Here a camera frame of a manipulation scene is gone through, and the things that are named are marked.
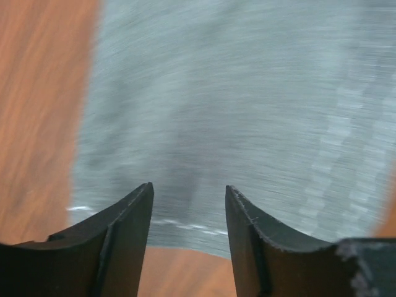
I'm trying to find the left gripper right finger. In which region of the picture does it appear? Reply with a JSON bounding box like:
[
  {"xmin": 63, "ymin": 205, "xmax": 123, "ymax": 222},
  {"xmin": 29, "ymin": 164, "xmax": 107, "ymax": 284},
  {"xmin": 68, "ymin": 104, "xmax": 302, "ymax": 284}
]
[{"xmin": 225, "ymin": 186, "xmax": 395, "ymax": 297}]

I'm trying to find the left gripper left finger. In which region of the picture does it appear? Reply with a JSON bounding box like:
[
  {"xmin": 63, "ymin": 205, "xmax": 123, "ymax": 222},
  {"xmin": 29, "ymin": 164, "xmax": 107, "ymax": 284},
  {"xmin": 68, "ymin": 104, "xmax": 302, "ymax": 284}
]
[{"xmin": 1, "ymin": 183, "xmax": 154, "ymax": 296}]

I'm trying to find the grey cloth napkin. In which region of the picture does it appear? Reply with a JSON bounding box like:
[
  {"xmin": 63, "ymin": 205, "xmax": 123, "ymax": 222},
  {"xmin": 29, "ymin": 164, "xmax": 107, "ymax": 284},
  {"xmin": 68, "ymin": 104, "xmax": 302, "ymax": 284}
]
[{"xmin": 68, "ymin": 1, "xmax": 395, "ymax": 257}]

